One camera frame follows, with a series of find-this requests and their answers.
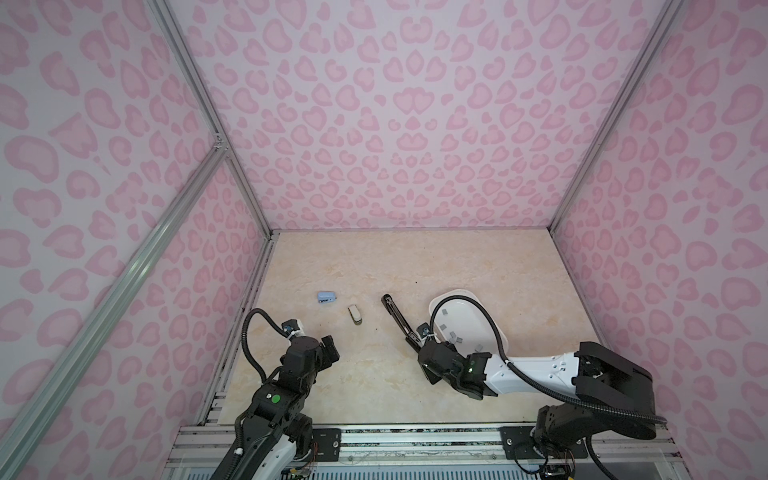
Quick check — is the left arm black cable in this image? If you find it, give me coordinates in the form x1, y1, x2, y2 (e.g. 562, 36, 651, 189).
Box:
241, 308, 289, 385

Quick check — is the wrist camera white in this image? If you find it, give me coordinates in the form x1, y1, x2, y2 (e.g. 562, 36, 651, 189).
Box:
281, 319, 306, 340
416, 323, 434, 343

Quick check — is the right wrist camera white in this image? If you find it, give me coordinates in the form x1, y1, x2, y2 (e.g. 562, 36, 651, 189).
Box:
416, 323, 434, 343

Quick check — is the white plastic tray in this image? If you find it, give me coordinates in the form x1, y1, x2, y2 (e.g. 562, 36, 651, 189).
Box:
429, 289, 499, 356

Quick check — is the blue small stapler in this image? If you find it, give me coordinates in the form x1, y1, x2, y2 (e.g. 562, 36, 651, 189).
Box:
317, 291, 337, 304

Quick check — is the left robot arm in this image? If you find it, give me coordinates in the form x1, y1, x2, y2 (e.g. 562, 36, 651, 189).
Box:
212, 335, 340, 479

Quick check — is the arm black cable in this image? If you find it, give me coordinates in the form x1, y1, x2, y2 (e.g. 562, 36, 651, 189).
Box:
241, 308, 289, 385
429, 294, 668, 427

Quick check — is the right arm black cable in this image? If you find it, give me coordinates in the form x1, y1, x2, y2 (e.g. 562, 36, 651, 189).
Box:
429, 294, 668, 427

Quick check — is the aluminium frame corner post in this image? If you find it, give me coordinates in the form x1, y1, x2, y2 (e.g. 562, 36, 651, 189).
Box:
146, 0, 273, 239
548, 0, 688, 237

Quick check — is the aluminium diagonal frame bar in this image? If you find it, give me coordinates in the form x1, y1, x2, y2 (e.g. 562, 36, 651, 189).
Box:
1, 145, 227, 479

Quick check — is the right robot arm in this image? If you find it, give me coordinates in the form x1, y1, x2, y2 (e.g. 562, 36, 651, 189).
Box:
418, 338, 661, 456

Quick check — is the aluminium frame corner post left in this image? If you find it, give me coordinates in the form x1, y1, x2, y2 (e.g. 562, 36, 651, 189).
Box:
146, 0, 273, 239

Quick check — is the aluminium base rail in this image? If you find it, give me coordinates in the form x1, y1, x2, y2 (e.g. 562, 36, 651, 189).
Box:
161, 392, 679, 480

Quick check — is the aluminium frame corner post right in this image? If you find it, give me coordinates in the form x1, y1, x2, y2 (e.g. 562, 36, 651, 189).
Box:
548, 0, 688, 237

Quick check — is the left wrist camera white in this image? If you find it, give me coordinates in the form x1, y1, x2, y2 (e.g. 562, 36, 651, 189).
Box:
281, 319, 306, 340

